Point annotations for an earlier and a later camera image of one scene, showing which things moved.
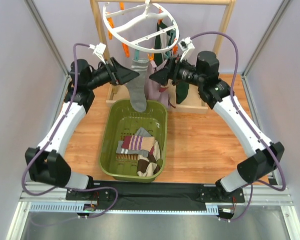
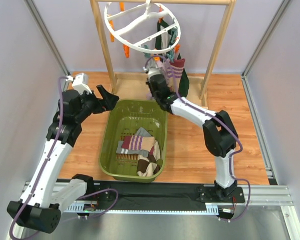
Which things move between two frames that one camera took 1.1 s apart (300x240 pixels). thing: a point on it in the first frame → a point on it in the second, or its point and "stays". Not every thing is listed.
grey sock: [136, 86] → [142, 132]
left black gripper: [113, 74] → [97, 101]
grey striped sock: [120, 150] stays
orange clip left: [126, 49] stays
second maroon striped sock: [137, 142] stays
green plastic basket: [120, 119] stays
